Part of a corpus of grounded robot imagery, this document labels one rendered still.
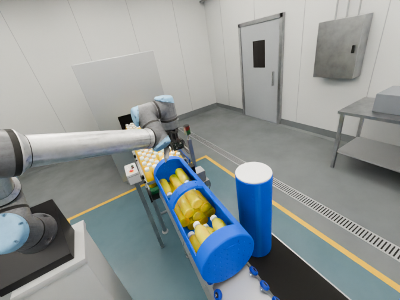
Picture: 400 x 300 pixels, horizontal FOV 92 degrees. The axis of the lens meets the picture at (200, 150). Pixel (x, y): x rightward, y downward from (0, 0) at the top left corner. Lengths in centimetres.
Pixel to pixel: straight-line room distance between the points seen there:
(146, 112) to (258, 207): 111
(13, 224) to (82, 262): 39
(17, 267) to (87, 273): 31
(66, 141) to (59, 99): 488
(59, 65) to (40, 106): 99
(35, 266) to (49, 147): 83
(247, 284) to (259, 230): 74
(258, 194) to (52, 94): 493
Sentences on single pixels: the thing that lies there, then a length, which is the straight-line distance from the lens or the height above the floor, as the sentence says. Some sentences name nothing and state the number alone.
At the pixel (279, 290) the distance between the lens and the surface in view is 201.
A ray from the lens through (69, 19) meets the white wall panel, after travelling 554.
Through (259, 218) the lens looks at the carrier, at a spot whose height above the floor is 68.
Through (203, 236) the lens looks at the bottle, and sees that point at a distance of 103.
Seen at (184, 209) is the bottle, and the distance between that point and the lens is 118.
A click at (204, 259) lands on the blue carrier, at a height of 118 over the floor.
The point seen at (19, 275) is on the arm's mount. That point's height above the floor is 116.
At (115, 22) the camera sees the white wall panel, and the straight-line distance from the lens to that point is 563.
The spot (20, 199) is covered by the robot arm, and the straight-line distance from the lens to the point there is 118.
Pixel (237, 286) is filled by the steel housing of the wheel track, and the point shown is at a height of 93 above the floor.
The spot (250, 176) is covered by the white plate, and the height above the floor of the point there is 104.
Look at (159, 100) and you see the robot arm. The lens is 96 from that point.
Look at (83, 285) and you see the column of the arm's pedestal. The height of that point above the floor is 91.
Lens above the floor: 196
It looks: 28 degrees down
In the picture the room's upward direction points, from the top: 11 degrees counter-clockwise
